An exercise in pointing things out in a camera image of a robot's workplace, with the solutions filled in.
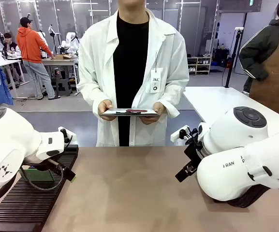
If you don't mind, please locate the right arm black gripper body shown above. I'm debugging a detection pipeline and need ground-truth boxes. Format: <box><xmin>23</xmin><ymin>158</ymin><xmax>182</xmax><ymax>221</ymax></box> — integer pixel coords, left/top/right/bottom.
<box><xmin>183</xmin><ymin>138</ymin><xmax>204</xmax><ymax>170</ymax></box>

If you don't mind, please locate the white desk with seated person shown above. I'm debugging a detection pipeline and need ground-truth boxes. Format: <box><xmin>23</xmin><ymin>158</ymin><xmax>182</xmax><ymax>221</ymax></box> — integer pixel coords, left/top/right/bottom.
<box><xmin>0</xmin><ymin>57</ymin><xmax>30</xmax><ymax>100</ymax></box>

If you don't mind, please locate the black and white camera stand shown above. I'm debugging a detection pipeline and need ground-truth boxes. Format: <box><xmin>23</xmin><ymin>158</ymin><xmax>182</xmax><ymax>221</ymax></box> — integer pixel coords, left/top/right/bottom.
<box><xmin>47</xmin><ymin>24</ymin><xmax>58</xmax><ymax>54</ymax></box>

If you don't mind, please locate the white desk with cardboard box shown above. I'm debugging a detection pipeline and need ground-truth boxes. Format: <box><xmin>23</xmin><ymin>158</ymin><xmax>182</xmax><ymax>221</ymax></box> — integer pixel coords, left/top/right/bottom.
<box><xmin>41</xmin><ymin>57</ymin><xmax>80</xmax><ymax>96</ymax></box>

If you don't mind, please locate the seated person in varsity jacket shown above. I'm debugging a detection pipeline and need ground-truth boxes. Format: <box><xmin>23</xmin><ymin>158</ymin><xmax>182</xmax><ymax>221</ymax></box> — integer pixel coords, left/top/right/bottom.
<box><xmin>1</xmin><ymin>32</ymin><xmax>22</xmax><ymax>88</ymax></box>

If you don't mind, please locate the black clipboard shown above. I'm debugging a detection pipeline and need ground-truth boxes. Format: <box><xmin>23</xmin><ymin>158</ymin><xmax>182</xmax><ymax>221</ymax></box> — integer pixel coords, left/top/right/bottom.
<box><xmin>100</xmin><ymin>108</ymin><xmax>160</xmax><ymax>118</ymax></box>

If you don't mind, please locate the red pen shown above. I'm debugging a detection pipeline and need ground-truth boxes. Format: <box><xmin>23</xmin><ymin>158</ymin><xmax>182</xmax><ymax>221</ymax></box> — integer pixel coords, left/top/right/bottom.
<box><xmin>125</xmin><ymin>108</ymin><xmax>148</xmax><ymax>114</ymax></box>

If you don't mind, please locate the person's right hand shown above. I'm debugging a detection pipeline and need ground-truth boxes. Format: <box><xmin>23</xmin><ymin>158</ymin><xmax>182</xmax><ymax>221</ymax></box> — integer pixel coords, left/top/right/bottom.
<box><xmin>97</xmin><ymin>99</ymin><xmax>117</xmax><ymax>122</ymax></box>

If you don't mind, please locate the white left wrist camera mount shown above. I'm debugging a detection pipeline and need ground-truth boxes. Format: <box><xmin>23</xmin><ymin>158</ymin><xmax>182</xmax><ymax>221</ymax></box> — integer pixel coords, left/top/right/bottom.
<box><xmin>58</xmin><ymin>126</ymin><xmax>77</xmax><ymax>144</ymax></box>

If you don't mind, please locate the black tripod pole white top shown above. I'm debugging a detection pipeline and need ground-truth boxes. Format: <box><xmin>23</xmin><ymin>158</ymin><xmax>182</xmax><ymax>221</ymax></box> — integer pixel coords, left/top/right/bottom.
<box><xmin>224</xmin><ymin>27</ymin><xmax>245</xmax><ymax>88</ymax></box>

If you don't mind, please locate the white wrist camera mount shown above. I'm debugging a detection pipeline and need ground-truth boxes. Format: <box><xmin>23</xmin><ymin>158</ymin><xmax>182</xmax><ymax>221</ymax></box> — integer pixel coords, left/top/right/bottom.
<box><xmin>58</xmin><ymin>126</ymin><xmax>77</xmax><ymax>144</ymax></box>
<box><xmin>170</xmin><ymin>125</ymin><xmax>191</xmax><ymax>146</ymax></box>

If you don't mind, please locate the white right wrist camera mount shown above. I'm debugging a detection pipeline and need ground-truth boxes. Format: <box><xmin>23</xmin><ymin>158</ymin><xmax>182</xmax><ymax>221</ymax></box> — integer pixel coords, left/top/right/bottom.
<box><xmin>170</xmin><ymin>125</ymin><xmax>191</xmax><ymax>146</ymax></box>

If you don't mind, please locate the low wooden shoe shelf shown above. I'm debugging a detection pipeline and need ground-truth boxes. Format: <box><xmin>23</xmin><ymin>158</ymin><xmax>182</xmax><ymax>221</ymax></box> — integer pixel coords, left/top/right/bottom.
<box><xmin>187</xmin><ymin>56</ymin><xmax>213</xmax><ymax>75</ymax></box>

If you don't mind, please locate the dark plastic step stool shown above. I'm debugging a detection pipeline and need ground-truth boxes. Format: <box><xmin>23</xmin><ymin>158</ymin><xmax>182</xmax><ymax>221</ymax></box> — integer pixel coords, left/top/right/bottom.
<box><xmin>54</xmin><ymin>76</ymin><xmax>73</xmax><ymax>97</ymax></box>

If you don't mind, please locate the white JKC hang tag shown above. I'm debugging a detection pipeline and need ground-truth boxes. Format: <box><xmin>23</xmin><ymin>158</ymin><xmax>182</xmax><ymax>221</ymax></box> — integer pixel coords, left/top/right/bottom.
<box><xmin>150</xmin><ymin>67</ymin><xmax>164</xmax><ymax>94</ymax></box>

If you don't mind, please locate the green PCB board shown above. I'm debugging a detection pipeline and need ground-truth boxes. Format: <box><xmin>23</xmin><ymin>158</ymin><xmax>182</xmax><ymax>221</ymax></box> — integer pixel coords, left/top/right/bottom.
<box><xmin>24</xmin><ymin>169</ymin><xmax>55</xmax><ymax>182</ymax></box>

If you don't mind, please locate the large white side table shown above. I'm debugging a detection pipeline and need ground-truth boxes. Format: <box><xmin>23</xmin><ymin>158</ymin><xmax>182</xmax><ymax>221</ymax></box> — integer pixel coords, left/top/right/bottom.
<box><xmin>182</xmin><ymin>86</ymin><xmax>279</xmax><ymax>145</ymax></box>

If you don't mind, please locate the black slotted PCB rack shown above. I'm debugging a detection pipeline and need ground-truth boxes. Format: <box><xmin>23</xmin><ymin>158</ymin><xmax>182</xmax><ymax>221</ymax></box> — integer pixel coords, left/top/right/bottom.
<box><xmin>0</xmin><ymin>144</ymin><xmax>79</xmax><ymax>232</ymax></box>

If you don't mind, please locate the person's white-sleeved right forearm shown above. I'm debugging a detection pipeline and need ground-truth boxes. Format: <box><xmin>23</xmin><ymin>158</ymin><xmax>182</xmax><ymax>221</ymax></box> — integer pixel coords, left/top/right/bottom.
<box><xmin>76</xmin><ymin>77</ymin><xmax>106</xmax><ymax>114</ymax></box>

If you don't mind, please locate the person in white lab coat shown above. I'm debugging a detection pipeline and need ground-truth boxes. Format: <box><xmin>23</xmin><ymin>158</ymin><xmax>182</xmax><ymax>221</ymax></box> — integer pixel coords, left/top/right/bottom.
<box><xmin>76</xmin><ymin>0</ymin><xmax>190</xmax><ymax>147</ymax></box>

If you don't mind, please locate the man in orange hoodie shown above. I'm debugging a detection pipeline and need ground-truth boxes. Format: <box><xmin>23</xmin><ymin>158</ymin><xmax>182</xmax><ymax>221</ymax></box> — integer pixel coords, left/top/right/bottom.
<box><xmin>16</xmin><ymin>16</ymin><xmax>61</xmax><ymax>101</ymax></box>

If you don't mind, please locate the person's white-sleeved left forearm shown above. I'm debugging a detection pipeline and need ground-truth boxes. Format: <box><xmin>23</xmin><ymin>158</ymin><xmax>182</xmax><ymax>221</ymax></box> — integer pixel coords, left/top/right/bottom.
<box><xmin>157</xmin><ymin>77</ymin><xmax>190</xmax><ymax>119</ymax></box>

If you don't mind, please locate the person's left hand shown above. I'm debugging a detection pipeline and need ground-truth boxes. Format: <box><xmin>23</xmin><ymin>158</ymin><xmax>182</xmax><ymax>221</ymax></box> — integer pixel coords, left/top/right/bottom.
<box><xmin>140</xmin><ymin>101</ymin><xmax>167</xmax><ymax>126</ymax></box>

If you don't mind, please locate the grey left arm cable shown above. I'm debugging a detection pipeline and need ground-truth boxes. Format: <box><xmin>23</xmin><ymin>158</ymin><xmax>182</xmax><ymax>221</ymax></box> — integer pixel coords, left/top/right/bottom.
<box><xmin>20</xmin><ymin>159</ymin><xmax>65</xmax><ymax>192</ymax></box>

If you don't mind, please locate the black corrugated cable hose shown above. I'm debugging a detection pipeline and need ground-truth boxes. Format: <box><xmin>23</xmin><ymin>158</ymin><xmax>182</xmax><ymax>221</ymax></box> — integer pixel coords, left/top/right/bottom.
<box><xmin>213</xmin><ymin>184</ymin><xmax>272</xmax><ymax>209</ymax></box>

